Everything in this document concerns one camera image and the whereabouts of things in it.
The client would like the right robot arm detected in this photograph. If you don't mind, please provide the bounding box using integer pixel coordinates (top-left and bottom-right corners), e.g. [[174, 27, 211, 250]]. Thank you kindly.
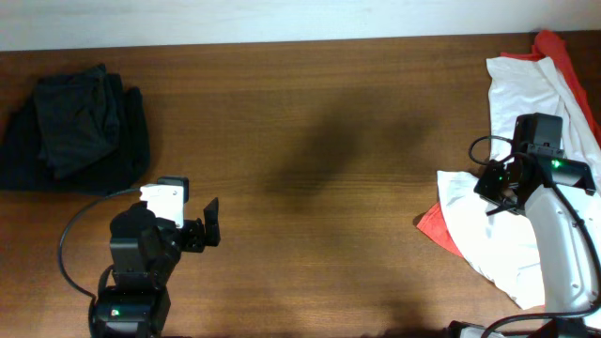
[[447, 152, 600, 337]]

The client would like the black folded clothes pile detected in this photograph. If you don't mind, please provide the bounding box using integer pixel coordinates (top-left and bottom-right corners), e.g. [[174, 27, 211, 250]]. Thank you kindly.
[[1, 64, 150, 195]]

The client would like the white graphic t-shirt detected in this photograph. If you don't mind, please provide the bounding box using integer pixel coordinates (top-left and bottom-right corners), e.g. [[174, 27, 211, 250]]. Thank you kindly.
[[437, 57, 600, 310]]

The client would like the red printed t-shirt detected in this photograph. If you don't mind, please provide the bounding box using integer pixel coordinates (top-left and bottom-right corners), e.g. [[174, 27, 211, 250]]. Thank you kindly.
[[417, 30, 600, 257]]

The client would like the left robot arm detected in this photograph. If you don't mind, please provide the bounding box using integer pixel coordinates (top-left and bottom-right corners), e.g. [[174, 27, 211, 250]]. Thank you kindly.
[[89, 199, 221, 338]]

